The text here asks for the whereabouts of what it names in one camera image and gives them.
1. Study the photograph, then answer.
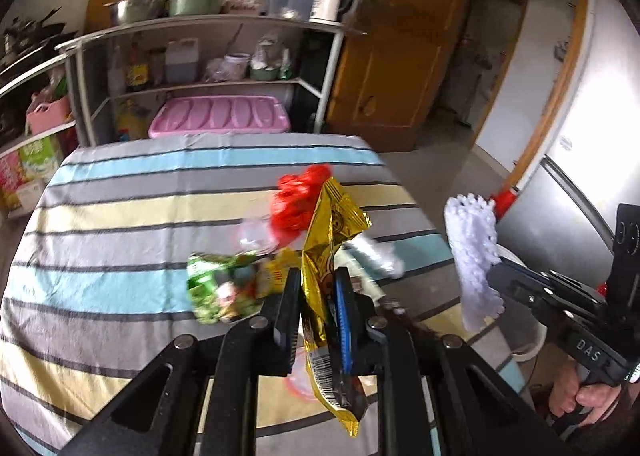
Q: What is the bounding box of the green enamel basin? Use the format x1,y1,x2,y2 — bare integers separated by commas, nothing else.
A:
168,0,224,17

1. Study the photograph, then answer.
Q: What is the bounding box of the clear plastic wrapped pack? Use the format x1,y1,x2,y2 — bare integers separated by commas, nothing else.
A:
347,233,405,280

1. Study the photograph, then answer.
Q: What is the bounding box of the red plastic bag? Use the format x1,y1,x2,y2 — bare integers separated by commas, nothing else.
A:
270,164,332,247

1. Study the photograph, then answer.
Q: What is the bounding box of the steel mixing bowl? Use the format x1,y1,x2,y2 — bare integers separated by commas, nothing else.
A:
104,0,164,27

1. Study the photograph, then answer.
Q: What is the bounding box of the wooden door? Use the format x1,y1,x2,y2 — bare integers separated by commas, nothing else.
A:
326,0,469,152

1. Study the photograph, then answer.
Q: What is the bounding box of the clear plastic storage box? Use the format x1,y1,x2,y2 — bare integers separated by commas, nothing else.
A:
263,0,317,22

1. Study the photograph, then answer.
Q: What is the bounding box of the red-rimmed clear lid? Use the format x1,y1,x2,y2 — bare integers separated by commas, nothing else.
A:
286,348,316,402

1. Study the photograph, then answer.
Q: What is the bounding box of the green milk carton box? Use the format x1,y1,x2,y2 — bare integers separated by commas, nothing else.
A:
18,135,64,183

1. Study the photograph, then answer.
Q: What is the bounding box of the striped towel tablecloth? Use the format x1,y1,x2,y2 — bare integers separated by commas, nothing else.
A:
0,131,526,456

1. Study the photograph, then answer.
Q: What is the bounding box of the silver refrigerator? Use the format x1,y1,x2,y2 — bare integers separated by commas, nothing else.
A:
497,0,639,287

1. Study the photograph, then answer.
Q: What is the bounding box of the dark sauce bottle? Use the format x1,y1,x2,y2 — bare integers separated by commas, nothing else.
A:
125,41,151,92

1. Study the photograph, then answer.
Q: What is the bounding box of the black wok pan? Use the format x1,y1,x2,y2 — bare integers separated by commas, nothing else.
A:
1,8,66,67

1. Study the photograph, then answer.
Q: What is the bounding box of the metal kitchen shelf rack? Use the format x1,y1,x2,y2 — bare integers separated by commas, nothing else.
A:
1,14,354,154

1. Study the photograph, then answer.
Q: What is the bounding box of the clear plastic cup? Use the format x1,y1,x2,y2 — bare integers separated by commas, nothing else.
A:
236,216,278,256

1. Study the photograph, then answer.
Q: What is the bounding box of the pink utensil holder basket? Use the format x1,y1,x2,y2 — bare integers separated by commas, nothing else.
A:
221,0,264,15

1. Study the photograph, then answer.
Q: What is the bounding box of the person's right hand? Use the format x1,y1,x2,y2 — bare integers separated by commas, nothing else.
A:
548,358,623,427

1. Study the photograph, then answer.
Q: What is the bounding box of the white oil jug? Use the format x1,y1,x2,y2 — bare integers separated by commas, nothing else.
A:
164,38,200,84

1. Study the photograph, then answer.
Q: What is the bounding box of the white trash bin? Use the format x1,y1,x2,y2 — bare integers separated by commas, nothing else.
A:
491,242,549,362

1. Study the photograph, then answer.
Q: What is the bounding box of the pink storage box lid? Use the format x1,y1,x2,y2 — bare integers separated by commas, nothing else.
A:
148,95,290,138

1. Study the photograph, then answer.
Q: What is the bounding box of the green snack wrapper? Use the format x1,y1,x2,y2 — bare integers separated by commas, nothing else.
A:
186,254,264,325

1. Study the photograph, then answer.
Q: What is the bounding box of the pink plastic basket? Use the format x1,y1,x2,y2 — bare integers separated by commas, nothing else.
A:
26,94,72,134

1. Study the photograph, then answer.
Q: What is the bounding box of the yellow gold snack wrapper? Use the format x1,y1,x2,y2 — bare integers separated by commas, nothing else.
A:
300,176,371,438

